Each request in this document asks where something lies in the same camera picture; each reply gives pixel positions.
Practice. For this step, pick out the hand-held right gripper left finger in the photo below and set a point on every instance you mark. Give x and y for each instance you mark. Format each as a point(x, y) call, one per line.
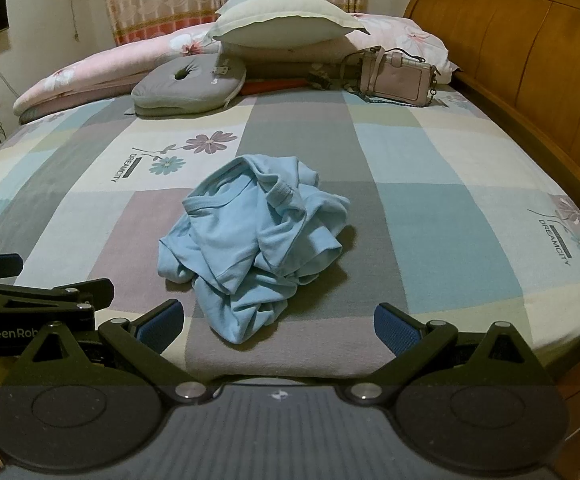
point(162, 327)

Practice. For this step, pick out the orange-red cloth roll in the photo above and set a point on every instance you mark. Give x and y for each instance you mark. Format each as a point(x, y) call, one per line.
point(270, 86)

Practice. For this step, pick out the wooden headboard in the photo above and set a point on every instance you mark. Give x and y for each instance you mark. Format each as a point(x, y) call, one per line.
point(519, 40)

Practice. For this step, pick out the pink handbag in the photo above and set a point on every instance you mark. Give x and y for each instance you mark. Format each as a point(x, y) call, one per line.
point(399, 82)

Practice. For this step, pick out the light blue long-sleeve shirt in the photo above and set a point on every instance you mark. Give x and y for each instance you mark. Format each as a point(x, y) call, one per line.
point(250, 250)

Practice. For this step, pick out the patterned scarf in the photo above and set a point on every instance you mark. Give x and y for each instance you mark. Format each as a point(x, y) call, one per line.
point(327, 77)

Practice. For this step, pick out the cream and green pillow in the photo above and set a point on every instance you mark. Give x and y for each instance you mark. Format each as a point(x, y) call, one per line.
point(280, 25)

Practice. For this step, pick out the pink floral quilt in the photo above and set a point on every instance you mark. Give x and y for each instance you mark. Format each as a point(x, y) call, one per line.
point(95, 70)

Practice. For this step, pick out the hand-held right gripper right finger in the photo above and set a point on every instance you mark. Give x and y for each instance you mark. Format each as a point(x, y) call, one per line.
point(394, 332)

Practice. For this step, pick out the grey round cushion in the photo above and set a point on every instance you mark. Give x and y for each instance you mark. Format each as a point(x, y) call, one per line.
point(185, 87)

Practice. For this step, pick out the folded beige blanket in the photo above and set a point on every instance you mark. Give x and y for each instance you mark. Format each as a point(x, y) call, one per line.
point(280, 62)

